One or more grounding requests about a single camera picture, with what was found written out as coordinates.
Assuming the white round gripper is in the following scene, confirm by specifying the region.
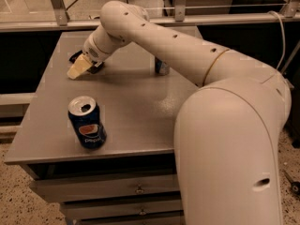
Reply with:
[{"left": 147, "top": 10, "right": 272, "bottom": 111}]
[{"left": 67, "top": 24, "right": 130, "bottom": 80}]

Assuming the dark chocolate RXBAR wrapper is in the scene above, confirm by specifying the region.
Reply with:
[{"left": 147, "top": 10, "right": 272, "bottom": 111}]
[{"left": 68, "top": 51, "right": 104, "bottom": 74}]

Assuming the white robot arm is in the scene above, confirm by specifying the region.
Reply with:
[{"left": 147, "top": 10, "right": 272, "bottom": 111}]
[{"left": 67, "top": 1, "right": 292, "bottom": 225}]

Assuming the blue Pepsi can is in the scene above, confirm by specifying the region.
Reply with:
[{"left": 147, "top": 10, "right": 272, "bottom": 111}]
[{"left": 68, "top": 96, "right": 107, "bottom": 149}]

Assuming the silver blue energy drink can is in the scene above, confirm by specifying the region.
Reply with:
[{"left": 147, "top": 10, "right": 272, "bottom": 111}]
[{"left": 155, "top": 58, "right": 170, "bottom": 76}]

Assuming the grey drawer cabinet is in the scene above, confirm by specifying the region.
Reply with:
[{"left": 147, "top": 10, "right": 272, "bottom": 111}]
[{"left": 4, "top": 26, "right": 207, "bottom": 225}]

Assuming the black tool on floor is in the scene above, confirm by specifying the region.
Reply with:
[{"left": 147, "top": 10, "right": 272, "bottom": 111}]
[{"left": 283, "top": 171, "right": 300, "bottom": 195}]

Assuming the white cable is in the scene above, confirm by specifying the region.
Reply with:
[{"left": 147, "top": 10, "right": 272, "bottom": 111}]
[{"left": 267, "top": 10, "right": 287, "bottom": 71}]

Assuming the metal railing frame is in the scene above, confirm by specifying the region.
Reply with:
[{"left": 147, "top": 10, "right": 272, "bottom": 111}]
[{"left": 0, "top": 0, "right": 300, "bottom": 33}]

